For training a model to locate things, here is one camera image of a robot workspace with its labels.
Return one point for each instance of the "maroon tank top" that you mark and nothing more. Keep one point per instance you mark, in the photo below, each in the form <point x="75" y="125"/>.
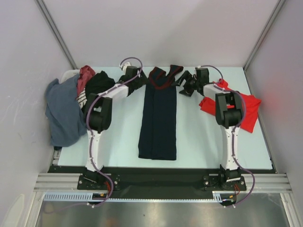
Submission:
<point x="86" y="73"/>

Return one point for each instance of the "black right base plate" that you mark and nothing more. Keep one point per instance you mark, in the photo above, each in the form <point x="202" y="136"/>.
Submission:
<point x="215" y="183"/>

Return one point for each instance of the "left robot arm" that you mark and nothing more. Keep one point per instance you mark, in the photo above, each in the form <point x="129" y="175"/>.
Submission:
<point x="98" y="109"/>

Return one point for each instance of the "striped white black tank top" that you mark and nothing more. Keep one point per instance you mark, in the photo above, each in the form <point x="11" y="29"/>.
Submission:
<point x="81" y="98"/>

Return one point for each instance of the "aluminium corner post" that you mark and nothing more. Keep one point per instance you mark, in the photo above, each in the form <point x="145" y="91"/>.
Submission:
<point x="265" y="31"/>
<point x="56" y="32"/>

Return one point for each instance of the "white plastic laundry bin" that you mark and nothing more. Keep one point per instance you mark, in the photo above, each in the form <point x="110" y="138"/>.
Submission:
<point x="68" y="74"/>

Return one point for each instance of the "grey slotted cable duct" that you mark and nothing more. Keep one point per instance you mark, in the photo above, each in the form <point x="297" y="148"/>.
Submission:
<point x="212" y="196"/>

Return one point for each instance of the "aluminium frame rail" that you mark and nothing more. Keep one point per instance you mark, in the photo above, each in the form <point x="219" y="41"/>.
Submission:
<point x="65" y="182"/>

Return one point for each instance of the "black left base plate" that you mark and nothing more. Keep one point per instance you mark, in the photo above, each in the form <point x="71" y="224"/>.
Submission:
<point x="95" y="181"/>

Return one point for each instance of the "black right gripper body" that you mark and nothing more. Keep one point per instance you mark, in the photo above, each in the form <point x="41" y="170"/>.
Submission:
<point x="191" y="84"/>

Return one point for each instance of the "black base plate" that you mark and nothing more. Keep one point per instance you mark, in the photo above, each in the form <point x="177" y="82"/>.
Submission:
<point x="95" y="181"/>
<point x="215" y="183"/>

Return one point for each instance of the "right aluminium corner post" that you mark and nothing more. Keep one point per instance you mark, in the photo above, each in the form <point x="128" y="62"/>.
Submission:
<point x="265" y="31"/>

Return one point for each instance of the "navy tank top red trim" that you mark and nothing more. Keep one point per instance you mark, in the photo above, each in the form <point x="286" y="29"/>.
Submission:
<point x="157" y="140"/>

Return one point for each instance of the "left aluminium corner post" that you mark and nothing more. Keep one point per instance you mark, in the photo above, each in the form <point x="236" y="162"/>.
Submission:
<point x="56" y="32"/>

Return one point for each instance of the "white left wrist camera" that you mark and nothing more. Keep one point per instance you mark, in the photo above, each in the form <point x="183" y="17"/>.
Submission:
<point x="126" y="64"/>

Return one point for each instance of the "grey-blue tank top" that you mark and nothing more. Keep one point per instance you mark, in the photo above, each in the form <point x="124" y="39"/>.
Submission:
<point x="63" y="112"/>

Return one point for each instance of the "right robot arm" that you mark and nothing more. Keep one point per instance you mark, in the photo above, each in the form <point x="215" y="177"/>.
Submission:
<point x="230" y="169"/>

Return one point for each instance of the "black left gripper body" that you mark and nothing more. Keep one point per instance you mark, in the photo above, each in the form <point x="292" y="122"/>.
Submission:
<point x="139" y="82"/>

